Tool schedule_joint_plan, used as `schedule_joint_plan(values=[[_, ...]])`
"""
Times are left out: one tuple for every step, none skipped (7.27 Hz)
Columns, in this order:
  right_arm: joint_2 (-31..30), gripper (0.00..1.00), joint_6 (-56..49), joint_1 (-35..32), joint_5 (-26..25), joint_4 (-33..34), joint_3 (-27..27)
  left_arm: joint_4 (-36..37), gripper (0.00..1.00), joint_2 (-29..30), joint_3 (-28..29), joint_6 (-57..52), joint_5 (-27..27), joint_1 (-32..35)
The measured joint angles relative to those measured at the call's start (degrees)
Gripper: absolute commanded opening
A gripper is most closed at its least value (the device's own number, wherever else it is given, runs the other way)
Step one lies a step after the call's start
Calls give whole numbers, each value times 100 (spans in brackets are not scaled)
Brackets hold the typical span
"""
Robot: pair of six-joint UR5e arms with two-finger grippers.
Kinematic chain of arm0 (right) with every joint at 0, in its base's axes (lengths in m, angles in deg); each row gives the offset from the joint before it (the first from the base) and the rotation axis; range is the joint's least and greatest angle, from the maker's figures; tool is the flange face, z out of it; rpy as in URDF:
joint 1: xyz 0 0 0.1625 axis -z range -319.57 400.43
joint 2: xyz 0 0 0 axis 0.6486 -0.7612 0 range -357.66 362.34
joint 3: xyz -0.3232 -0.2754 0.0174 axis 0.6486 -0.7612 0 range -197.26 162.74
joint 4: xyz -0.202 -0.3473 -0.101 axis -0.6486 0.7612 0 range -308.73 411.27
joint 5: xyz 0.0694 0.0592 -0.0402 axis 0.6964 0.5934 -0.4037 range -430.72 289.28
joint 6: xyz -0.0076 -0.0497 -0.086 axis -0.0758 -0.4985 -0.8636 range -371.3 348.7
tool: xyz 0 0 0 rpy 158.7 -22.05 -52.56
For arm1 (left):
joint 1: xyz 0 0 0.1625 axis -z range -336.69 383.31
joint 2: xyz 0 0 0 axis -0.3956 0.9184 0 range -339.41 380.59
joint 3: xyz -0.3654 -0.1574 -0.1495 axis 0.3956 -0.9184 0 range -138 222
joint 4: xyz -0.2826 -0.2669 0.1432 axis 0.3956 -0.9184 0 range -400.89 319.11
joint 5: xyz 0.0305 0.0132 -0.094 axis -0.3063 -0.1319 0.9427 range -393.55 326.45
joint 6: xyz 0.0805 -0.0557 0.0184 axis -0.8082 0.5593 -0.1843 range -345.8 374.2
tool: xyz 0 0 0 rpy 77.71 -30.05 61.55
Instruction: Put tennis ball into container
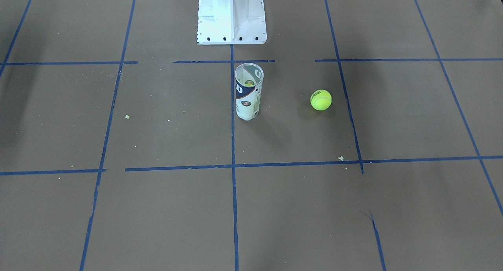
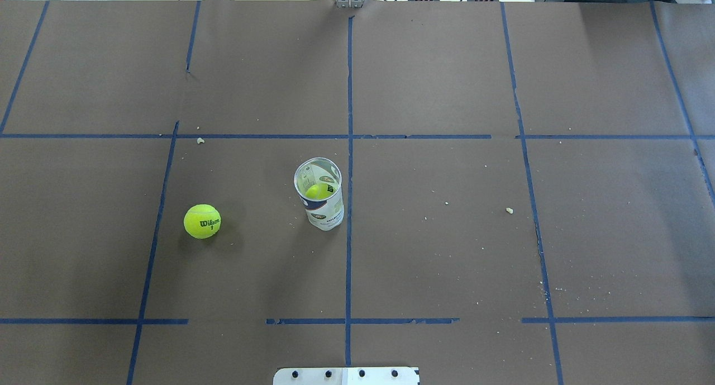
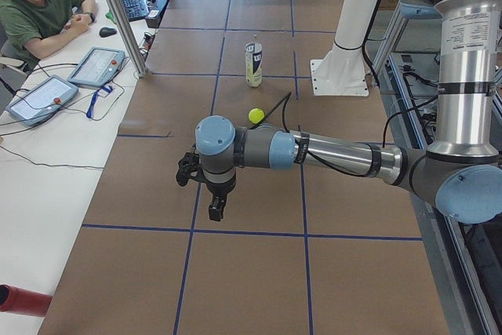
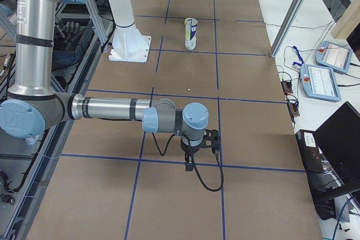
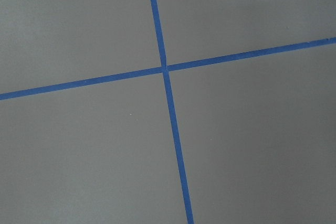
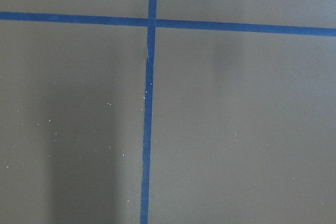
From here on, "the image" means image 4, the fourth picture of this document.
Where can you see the black computer box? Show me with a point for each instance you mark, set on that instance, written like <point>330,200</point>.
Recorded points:
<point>318,169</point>

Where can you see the far blue teach pendant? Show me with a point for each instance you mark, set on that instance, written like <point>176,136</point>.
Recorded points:
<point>334,56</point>

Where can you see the black laptop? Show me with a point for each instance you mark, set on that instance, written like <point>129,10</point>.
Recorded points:
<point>338,139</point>

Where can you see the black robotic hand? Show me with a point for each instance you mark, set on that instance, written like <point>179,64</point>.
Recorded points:
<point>67,36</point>

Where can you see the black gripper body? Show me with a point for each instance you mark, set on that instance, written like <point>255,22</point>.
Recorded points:
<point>194,149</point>

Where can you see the near blue teach pendant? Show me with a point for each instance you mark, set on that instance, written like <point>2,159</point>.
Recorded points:
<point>319,82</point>

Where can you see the white camera stand pillar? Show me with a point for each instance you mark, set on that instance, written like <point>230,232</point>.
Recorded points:
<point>128,44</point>

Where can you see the far orange black connector block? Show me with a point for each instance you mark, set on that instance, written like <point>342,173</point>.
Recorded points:
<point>287,86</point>

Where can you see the orange black connector block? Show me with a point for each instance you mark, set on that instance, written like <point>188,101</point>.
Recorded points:
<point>293,107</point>
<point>287,86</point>

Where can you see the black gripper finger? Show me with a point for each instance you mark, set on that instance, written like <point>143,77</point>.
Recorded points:
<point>189,164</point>

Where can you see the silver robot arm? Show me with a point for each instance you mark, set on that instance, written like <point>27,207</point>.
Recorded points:
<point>33,106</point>

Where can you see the blue teach pendant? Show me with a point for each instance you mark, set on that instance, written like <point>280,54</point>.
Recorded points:
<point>334,56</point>
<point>319,82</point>

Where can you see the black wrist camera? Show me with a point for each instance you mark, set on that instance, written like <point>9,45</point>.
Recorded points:
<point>212,140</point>

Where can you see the aluminium frame post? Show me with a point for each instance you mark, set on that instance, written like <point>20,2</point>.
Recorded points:
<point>285,27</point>

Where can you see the near orange black connector block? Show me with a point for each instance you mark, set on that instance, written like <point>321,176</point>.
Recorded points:
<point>293,107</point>

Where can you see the blue lanyard badge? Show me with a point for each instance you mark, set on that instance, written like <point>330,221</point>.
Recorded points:
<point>299,62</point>

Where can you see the clear tennis ball can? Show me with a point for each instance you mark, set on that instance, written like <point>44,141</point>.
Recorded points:
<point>190,33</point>

